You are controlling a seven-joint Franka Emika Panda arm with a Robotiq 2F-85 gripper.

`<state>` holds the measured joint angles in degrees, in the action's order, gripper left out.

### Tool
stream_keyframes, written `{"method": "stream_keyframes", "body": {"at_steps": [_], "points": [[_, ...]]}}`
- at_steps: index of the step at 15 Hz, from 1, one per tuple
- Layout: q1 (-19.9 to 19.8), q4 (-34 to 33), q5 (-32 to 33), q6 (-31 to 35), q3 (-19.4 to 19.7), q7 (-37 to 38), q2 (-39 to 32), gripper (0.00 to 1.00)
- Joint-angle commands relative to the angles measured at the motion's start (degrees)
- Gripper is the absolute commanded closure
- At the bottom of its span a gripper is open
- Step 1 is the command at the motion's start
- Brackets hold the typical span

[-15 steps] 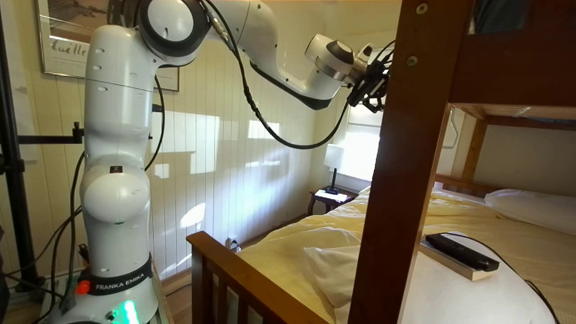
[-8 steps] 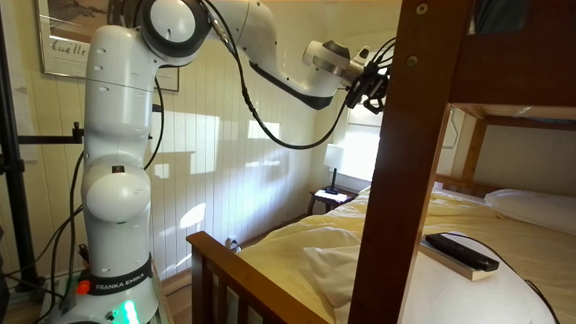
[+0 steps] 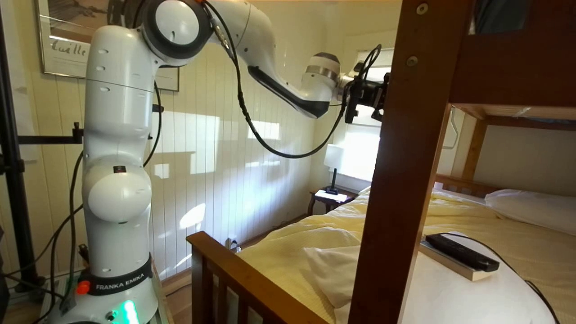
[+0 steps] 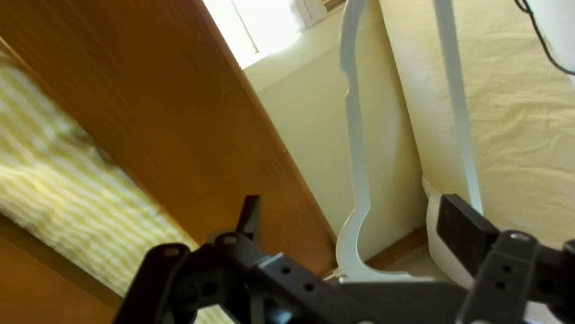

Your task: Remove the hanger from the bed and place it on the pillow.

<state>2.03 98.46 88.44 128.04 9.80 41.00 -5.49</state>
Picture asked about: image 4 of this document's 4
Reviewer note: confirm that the white plastic clothes hanger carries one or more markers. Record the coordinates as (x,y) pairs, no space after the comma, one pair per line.
(355,150)

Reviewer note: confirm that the wooden bunk bed frame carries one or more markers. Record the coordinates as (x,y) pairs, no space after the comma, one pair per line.
(150,91)

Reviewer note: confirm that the pale yellow bed sheet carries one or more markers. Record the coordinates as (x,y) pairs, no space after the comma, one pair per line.
(522,132)

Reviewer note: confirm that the white rounded cushion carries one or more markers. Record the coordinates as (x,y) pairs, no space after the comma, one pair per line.
(558,24)

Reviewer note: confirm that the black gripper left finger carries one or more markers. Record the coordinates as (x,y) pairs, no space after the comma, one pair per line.
(181,276)

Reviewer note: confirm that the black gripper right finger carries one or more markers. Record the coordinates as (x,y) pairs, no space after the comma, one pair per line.
(468,226)

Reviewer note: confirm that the yellow striped cloth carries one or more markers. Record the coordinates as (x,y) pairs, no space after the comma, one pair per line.
(60,181)

